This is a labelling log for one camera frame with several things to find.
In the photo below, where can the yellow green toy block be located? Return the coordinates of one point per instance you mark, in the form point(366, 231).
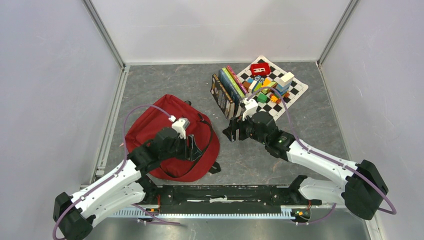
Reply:
point(271, 84)

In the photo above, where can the blue book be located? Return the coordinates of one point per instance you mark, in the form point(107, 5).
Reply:
point(224, 78)

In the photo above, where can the black book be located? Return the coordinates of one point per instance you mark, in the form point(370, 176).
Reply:
point(222, 97)

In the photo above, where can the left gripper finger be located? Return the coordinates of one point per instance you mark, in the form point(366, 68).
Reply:
point(194, 153)
point(187, 149)

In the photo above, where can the checkered play mat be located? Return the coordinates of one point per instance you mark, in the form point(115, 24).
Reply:
point(254, 83)

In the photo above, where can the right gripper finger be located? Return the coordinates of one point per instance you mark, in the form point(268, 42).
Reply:
point(241, 130)
point(231, 131)

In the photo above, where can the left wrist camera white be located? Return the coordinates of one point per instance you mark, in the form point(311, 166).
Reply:
point(180, 125)

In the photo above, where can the orange toy block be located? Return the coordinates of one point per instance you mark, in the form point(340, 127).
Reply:
point(275, 99)

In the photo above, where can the red backpack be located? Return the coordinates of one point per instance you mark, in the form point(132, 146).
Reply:
point(155, 118)

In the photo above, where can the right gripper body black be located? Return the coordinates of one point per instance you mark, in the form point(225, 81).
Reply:
point(252, 133)

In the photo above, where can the green book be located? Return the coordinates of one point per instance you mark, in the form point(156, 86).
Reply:
point(234, 84)

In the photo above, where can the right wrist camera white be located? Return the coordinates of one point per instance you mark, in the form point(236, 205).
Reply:
point(249, 108)

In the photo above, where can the red toy block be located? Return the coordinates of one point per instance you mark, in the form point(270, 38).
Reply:
point(260, 69)

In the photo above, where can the pink book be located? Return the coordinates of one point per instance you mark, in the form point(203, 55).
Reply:
point(236, 79)

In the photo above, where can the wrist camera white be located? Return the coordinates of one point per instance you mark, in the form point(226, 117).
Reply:
point(180, 125)
point(249, 108)

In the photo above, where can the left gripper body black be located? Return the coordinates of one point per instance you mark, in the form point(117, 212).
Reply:
point(178, 150)

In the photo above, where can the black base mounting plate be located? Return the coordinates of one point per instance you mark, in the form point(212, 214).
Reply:
point(225, 199)

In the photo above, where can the white blue block tower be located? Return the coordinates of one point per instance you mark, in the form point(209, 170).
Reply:
point(283, 83)

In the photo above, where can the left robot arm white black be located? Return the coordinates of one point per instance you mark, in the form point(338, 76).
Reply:
point(76, 215)

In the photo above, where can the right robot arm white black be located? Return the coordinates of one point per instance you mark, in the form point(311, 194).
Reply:
point(358, 186)

